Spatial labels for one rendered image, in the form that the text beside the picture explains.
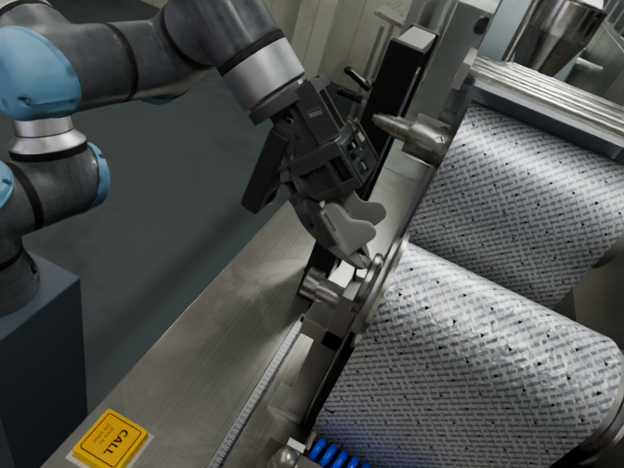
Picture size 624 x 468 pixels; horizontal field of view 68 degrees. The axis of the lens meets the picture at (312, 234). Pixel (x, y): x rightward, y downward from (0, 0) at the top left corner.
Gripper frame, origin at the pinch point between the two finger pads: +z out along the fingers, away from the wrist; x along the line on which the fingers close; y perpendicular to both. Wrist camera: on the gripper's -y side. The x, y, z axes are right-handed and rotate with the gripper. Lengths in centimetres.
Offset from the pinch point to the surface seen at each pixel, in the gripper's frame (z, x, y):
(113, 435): 6.8, -17.1, -38.4
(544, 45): -1, 64, 23
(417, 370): 11.0, -8.0, 4.4
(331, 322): 7.7, -0.7, -7.9
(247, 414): 19.3, -3.3, -31.1
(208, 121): -30, 227, -190
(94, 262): -2, 74, -166
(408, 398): 14.8, -8.0, 1.4
